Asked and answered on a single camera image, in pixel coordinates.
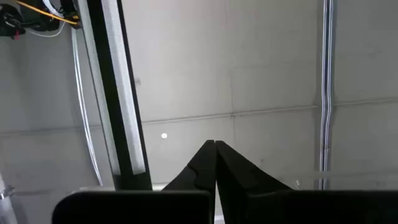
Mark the small round white sensor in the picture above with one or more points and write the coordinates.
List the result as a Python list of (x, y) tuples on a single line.
[(163, 135)]

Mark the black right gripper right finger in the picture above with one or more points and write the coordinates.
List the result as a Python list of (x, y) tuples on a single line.
[(295, 208)]

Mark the black light bar white strips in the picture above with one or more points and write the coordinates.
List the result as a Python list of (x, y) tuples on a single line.
[(110, 93)]

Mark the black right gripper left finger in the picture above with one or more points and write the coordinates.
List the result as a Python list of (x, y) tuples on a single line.
[(140, 208)]

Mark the grey vertical wall conduit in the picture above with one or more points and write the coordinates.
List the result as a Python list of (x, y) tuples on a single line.
[(326, 93)]

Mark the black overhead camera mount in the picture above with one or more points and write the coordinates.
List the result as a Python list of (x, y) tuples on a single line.
[(11, 23)]

